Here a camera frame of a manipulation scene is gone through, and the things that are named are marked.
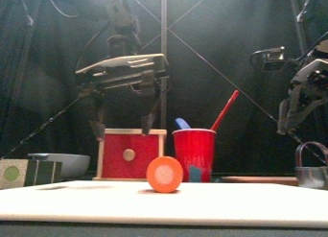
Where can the wooden block with green dot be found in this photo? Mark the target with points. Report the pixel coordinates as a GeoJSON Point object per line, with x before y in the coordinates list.
{"type": "Point", "coordinates": [25, 173]}

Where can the red straw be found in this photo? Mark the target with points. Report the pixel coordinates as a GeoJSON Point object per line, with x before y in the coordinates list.
{"type": "Point", "coordinates": [225, 110]}

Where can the red plastic cup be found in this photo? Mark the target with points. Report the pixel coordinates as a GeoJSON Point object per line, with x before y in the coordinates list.
{"type": "Point", "coordinates": [193, 155]}

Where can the metal frame post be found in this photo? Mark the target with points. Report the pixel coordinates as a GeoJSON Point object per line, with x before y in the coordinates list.
{"type": "Point", "coordinates": [162, 60]}

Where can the dark metal padlock object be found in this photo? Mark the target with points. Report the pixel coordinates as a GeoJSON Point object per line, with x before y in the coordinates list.
{"type": "Point", "coordinates": [312, 170]}

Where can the blue plastic utensil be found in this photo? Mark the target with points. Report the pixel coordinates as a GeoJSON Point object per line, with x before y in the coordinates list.
{"type": "Point", "coordinates": [181, 123]}

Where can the grey bowl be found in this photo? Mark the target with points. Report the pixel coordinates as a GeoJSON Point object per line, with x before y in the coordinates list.
{"type": "Point", "coordinates": [65, 164]}

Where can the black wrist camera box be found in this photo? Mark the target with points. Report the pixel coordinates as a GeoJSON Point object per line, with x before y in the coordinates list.
{"type": "Point", "coordinates": [269, 60]}

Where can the white cutting board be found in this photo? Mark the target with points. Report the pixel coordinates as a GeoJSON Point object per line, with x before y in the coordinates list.
{"type": "Point", "coordinates": [170, 204]}

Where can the flat wooden board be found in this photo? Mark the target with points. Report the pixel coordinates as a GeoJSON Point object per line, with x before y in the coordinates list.
{"type": "Point", "coordinates": [260, 180]}

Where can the red wooden box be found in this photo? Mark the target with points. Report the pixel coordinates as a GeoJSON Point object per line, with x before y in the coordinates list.
{"type": "Point", "coordinates": [129, 156]}

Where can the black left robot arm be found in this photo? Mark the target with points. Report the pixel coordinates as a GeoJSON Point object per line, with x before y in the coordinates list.
{"type": "Point", "coordinates": [120, 20]}

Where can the orange toy carrot slice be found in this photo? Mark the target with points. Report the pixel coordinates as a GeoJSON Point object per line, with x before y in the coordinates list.
{"type": "Point", "coordinates": [164, 174]}

